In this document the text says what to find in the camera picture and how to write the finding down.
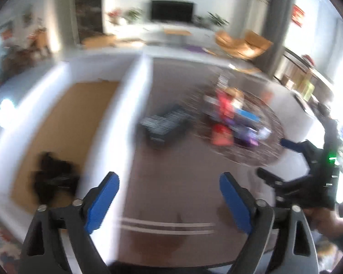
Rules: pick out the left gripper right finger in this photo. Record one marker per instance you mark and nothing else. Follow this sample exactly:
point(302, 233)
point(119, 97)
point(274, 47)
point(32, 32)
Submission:
point(294, 251)

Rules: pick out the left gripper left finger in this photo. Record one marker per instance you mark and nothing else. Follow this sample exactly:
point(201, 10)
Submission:
point(43, 250)

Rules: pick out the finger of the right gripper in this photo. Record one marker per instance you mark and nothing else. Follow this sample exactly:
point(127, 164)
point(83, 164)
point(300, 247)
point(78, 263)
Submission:
point(271, 179)
point(304, 147)

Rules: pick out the purple teal toy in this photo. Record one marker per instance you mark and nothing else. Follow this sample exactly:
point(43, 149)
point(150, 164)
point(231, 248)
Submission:
point(248, 137)

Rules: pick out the blue white toothpaste box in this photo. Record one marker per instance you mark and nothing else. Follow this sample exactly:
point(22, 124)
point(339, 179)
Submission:
point(245, 116)

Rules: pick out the red snack packet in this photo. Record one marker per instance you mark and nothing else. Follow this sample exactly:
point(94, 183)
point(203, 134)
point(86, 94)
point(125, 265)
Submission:
point(221, 135)

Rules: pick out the black item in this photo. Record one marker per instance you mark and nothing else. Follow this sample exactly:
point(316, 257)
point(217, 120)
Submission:
point(54, 175)

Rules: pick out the black striped pouch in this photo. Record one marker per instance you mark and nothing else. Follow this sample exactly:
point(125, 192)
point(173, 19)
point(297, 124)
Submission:
point(167, 126)

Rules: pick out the person's right hand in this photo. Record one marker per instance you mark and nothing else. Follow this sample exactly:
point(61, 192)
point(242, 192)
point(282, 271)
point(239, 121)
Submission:
point(325, 221)

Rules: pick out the orange lounge chair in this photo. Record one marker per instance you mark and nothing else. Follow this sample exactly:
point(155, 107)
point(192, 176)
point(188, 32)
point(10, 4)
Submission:
point(247, 48)

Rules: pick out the white cardboard storage box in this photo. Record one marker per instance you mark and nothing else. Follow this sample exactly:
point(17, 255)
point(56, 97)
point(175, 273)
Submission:
point(83, 110)

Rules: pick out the green potted plant right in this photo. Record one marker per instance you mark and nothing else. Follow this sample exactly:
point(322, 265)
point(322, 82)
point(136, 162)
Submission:
point(217, 20)

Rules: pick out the green potted plant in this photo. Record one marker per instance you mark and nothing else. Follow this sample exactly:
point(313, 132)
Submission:
point(133, 15)
point(217, 20)

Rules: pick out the grey curtain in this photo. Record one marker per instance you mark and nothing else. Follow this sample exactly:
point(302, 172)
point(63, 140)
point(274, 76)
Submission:
point(277, 24)

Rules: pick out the white tv cabinet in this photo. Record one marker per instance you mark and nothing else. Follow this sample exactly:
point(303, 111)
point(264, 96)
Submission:
point(164, 33)

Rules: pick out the wooden bench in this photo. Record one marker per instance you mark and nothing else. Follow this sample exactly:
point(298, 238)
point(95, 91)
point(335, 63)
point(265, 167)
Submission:
point(177, 32)

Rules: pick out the black television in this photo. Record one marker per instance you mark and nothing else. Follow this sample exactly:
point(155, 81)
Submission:
point(171, 11)

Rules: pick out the green potted plant left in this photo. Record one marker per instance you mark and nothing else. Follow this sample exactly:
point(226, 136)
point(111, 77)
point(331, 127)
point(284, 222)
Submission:
point(133, 15)

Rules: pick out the red flower plant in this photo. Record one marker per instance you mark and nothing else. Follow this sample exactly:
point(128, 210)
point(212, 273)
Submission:
point(114, 16)

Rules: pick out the dark display cabinet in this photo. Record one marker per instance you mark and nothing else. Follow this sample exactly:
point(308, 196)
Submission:
point(89, 18)

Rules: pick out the red wall decoration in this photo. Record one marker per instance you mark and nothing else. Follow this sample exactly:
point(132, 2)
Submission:
point(297, 15)

